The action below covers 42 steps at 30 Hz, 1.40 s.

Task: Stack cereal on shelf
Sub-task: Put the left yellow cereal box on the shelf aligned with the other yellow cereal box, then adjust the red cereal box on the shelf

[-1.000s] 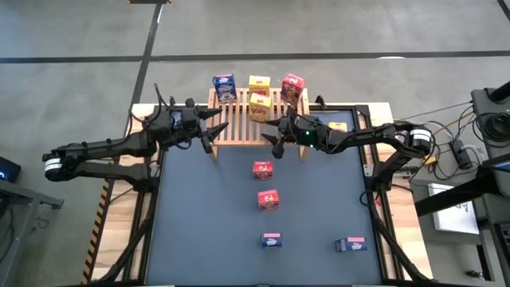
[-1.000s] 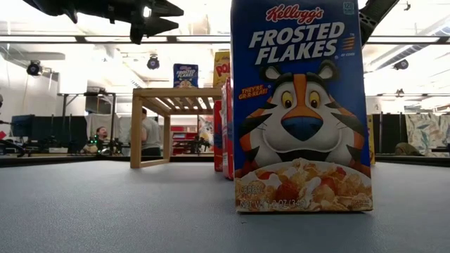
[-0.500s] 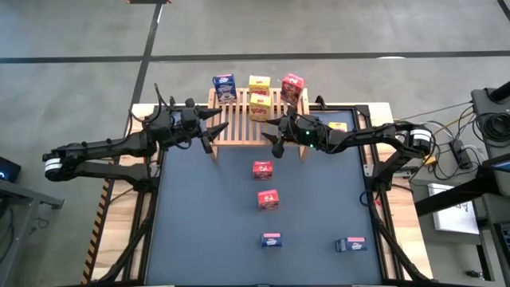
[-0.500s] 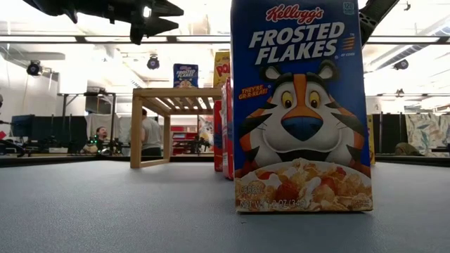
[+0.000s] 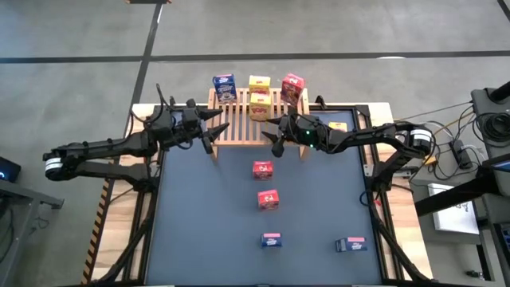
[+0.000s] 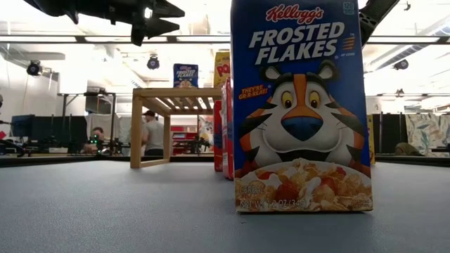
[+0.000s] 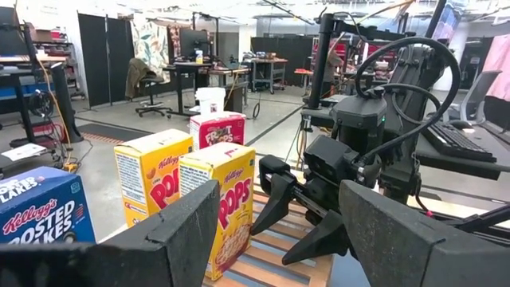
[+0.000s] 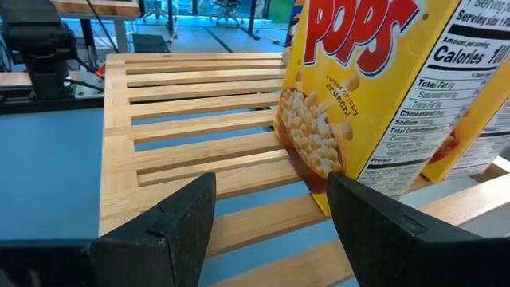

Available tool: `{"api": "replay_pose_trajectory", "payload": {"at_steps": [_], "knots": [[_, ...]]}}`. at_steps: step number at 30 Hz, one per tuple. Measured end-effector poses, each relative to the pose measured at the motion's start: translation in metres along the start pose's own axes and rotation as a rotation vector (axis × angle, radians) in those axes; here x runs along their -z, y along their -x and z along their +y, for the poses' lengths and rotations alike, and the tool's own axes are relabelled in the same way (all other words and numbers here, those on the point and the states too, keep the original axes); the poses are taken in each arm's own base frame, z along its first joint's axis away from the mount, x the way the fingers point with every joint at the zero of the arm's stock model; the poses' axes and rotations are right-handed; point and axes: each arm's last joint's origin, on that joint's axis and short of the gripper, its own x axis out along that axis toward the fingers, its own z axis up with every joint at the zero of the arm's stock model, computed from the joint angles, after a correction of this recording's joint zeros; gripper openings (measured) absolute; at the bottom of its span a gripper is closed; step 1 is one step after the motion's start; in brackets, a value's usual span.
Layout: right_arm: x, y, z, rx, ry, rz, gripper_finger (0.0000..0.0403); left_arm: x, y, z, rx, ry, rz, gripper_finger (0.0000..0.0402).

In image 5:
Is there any red Froot Loops cereal box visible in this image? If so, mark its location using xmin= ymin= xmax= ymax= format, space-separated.
xmin=280 ymin=73 xmax=307 ymax=108
xmin=257 ymin=188 xmax=281 ymax=211
xmin=252 ymin=160 xmax=275 ymax=182

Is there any yellow black hazard tape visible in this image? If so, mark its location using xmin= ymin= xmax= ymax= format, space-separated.
xmin=81 ymin=139 xmax=120 ymax=285

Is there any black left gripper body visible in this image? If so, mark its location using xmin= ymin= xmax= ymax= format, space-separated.
xmin=159 ymin=108 xmax=204 ymax=146

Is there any blue Frosted Flakes cereal box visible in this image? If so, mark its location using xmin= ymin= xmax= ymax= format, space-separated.
xmin=261 ymin=232 xmax=283 ymax=249
xmin=335 ymin=237 xmax=368 ymax=254
xmin=212 ymin=73 xmax=238 ymax=104

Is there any black stand beam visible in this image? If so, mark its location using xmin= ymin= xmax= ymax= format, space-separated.
xmin=414 ymin=169 xmax=510 ymax=217

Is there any black table frame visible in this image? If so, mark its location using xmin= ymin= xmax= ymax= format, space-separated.
xmin=89 ymin=95 xmax=435 ymax=287

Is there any blue table mat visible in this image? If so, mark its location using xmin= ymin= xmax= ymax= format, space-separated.
xmin=145 ymin=109 xmax=383 ymax=286

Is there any wooden slatted shelf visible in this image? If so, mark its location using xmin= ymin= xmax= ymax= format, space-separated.
xmin=204 ymin=88 xmax=314 ymax=162

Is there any grey side desk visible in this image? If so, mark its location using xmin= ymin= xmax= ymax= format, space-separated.
xmin=0 ymin=178 xmax=65 ymax=287

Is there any white board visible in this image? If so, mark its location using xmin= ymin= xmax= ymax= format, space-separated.
xmin=428 ymin=182 xmax=481 ymax=236

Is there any black cable coil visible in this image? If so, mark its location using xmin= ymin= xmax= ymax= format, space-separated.
xmin=473 ymin=111 xmax=510 ymax=144

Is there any equipment desk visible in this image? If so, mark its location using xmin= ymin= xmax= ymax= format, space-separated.
xmin=469 ymin=81 xmax=510 ymax=160

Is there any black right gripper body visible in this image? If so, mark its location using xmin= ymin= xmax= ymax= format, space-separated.
xmin=280 ymin=113 xmax=334 ymax=151

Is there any black device with blue light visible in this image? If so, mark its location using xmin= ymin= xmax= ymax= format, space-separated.
xmin=0 ymin=156 xmax=23 ymax=184

